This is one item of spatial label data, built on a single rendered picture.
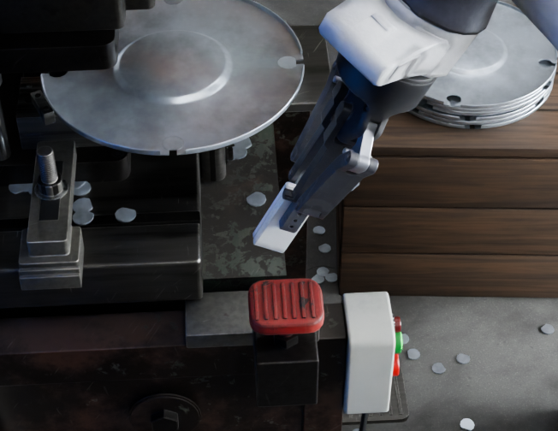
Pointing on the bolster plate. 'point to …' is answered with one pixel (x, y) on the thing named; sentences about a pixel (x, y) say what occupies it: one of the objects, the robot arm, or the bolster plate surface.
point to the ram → (62, 14)
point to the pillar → (1, 146)
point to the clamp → (52, 222)
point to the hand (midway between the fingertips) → (284, 218)
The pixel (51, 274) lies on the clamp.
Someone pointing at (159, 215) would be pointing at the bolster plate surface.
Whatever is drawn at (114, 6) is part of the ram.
